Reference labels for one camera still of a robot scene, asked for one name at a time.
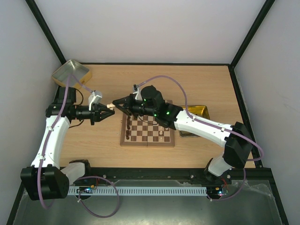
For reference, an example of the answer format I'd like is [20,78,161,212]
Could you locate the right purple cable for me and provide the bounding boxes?
[140,75,265,202]

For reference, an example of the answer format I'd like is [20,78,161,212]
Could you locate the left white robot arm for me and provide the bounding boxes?
[20,104,115,201]

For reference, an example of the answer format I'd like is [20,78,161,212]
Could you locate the white slotted cable duct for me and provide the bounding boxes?
[67,186,207,196]

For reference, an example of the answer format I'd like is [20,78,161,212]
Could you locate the black aluminium frame rail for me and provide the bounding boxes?
[23,166,274,186]

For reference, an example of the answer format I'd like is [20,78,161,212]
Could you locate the wooden chess board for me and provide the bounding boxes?
[120,114,175,147]

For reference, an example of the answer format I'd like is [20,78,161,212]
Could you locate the gold green tin box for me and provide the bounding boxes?
[179,105,210,138]

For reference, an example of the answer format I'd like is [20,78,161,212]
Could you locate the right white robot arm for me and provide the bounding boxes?
[106,85,252,184]

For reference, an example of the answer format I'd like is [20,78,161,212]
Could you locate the empty silver tin lid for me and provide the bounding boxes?
[52,60,92,89]

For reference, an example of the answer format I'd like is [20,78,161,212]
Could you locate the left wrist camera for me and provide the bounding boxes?
[88,90,102,108]

